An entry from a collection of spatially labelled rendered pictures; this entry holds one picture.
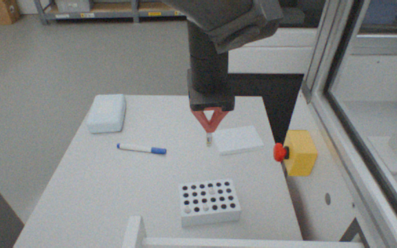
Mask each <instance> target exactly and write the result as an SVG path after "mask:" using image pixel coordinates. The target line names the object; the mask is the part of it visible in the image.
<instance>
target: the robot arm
mask: <svg viewBox="0 0 397 248"><path fill-rule="evenodd" d="M159 1H161V2H163V3H164V4H166V5H169V6H171V7H173V8H174V9H175V10H177V11H179V12H180V13H183V14H184V15H186V16H187V33H188V45H189V53H190V69H188V70H187V88H188V98H189V103H190V111H191V113H192V114H193V116H194V117H195V118H196V119H197V120H198V121H199V122H200V124H201V125H202V126H203V128H204V130H205V132H206V133H207V134H209V133H214V132H215V129H217V127H218V126H219V124H220V123H221V121H222V120H223V119H224V118H225V117H226V115H227V114H228V113H229V111H233V110H234V108H235V102H236V99H235V96H234V92H233V89H232V86H231V85H230V84H231V83H230V81H229V78H228V75H227V72H228V55H229V51H232V50H233V49H236V48H240V47H242V46H244V45H245V44H248V43H252V42H255V41H260V40H263V39H265V38H267V37H271V36H273V35H274V34H275V33H276V31H277V30H278V24H279V21H282V20H283V19H284V16H283V11H282V9H281V6H280V5H279V3H278V0H159ZM207 110H213V114H212V117H211V119H210V120H208V119H207V117H206V115H205V113H204V111H207Z"/></svg>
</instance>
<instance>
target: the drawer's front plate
mask: <svg viewBox="0 0 397 248"><path fill-rule="evenodd" d="M143 238H147V235H146V231H145V225H144V222H143V217H142V216H135V215H131V216H130V217H129V221H128V226H127V229H126V234H125V236H124V239H123V245H122V248H143V247H142V241H143Z"/></svg>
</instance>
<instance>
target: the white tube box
mask: <svg viewBox="0 0 397 248"><path fill-rule="evenodd" d="M178 187H179V204H180V213H181V226H182V227H187V226H193V225H205V224H212V223H224V222H230V221H236V220H239V217H240V212H241V209H240V205H239V203H238V198H237V195H236V190H235V187H234V183H233V180H232V178H225V179H218V180H211V181H208V180H204V182H196V183H183V184H178ZM210 187H214V188H215V193H214V194H209V188H210ZM204 203H207V204H208V205H209V209H208V211H203V204H204ZM186 205H189V206H190V209H191V210H190V213H188V214H186V213H185V206H186Z"/></svg>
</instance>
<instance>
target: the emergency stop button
mask: <svg viewBox="0 0 397 248"><path fill-rule="evenodd" d="M286 154H287V152H286V151H285V148H283V146H282V144H281V143H277V144H275V145H274V147H273V158H274V159H275V160H276V162H277V163H280V162H282V159H283V157H285V155H286Z"/></svg>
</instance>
